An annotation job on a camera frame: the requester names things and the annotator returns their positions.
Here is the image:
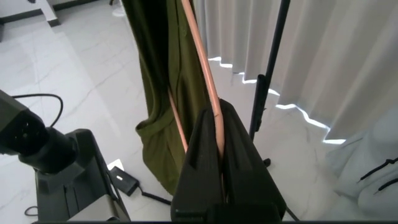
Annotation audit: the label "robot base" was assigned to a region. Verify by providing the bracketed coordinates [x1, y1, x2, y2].
[34, 129, 131, 222]

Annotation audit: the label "black power adapter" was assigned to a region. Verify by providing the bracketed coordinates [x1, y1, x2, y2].
[108, 166, 140, 197]

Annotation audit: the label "pale grey shorts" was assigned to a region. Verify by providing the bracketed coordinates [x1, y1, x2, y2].
[325, 107, 398, 218]

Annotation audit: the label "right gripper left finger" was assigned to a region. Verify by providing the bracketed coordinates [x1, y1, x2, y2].
[170, 106, 224, 222]

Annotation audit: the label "white curtain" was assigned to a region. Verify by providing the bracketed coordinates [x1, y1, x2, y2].
[192, 0, 398, 141]

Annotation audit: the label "pink clothes hanger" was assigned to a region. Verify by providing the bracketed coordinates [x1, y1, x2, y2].
[167, 0, 226, 159]

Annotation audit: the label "green printed garment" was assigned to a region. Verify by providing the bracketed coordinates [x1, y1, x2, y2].
[121, 0, 216, 196]

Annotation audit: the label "black clothes rack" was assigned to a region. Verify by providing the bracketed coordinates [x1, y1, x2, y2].
[248, 0, 301, 222]

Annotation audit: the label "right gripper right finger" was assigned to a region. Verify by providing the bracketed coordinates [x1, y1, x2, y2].
[219, 98, 287, 222]

